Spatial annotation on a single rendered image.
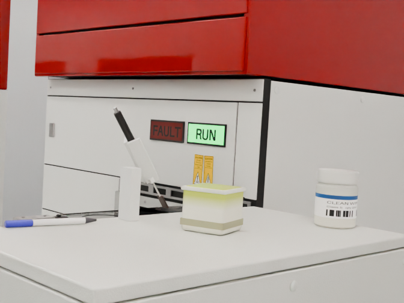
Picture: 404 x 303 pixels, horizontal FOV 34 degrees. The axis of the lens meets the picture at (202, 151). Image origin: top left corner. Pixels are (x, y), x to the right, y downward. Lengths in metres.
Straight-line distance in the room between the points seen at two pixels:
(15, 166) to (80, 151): 3.47
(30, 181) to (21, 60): 0.93
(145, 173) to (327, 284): 0.34
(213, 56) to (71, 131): 0.62
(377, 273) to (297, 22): 0.59
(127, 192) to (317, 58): 0.60
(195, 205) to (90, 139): 0.81
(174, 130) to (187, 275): 0.79
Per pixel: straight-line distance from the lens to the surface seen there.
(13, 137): 5.27
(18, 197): 5.20
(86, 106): 1.77
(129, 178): 1.04
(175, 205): 1.47
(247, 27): 1.29
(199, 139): 1.42
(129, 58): 1.55
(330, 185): 1.10
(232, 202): 0.98
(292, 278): 0.87
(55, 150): 1.90
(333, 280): 0.95
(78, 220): 1.00
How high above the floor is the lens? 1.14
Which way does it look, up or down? 3 degrees down
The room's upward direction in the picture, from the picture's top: 3 degrees clockwise
